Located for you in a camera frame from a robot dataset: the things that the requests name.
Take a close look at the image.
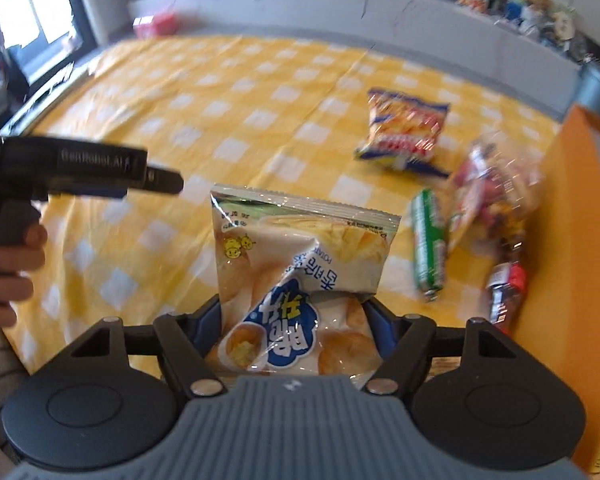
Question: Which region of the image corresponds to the green sausage stick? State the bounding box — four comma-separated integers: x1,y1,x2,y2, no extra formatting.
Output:
410,188,446,301

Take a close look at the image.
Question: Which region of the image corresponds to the small cola bottle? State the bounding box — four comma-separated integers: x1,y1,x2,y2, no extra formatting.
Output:
486,238,528,335

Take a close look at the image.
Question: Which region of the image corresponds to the beige potato chip bag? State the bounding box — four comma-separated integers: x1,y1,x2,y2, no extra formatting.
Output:
207,184,401,382

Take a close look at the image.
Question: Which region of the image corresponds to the clear dried fruit bag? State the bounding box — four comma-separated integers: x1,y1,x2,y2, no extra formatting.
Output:
446,130,543,252

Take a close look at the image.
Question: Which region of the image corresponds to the Mimi snack bag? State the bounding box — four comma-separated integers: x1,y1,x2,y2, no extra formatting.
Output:
353,88,451,179

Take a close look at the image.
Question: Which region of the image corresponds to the person left hand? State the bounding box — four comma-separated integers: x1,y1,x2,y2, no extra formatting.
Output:
0,223,47,327

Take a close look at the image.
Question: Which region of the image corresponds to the orange cardboard box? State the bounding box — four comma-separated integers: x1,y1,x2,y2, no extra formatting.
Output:
514,106,600,478

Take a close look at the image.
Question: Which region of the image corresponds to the pink tissue box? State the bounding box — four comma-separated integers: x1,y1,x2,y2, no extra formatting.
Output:
133,11,180,39

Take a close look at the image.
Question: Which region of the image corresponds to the yellow checkered tablecloth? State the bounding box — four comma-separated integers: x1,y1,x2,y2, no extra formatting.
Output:
7,37,559,372

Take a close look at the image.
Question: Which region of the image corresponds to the grey metal trash bin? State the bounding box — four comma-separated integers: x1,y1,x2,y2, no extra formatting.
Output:
573,60,600,116

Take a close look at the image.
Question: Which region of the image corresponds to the white TV console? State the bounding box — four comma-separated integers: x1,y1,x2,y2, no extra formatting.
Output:
129,0,580,118

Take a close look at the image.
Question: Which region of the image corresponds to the teddy bear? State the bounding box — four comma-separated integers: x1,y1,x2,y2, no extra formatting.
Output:
519,0,554,36

